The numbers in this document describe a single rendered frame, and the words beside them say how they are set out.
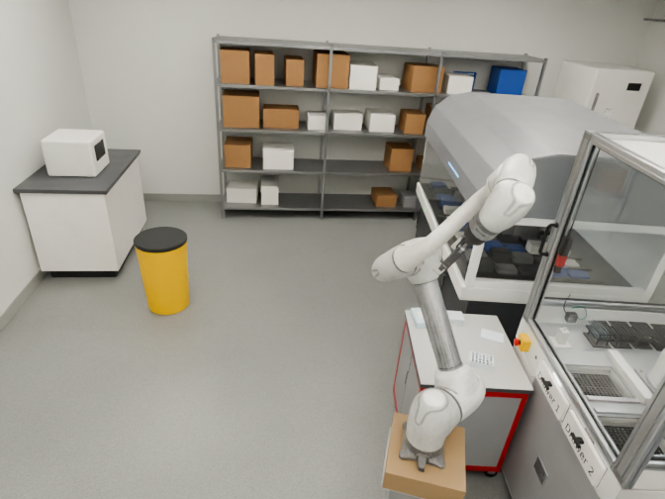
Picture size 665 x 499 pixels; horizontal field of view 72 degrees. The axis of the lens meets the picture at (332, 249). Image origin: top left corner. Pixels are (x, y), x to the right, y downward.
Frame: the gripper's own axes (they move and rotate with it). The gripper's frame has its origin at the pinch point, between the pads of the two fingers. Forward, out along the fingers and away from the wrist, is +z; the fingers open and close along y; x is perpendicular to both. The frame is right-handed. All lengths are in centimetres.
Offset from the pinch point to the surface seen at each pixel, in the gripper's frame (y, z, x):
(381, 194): -285, 305, -72
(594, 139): -95, -15, 16
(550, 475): -8, 74, 110
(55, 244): 32, 284, -237
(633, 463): 2, 14, 97
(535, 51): -478, 147, -47
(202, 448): 75, 188, -21
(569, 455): -10, 54, 102
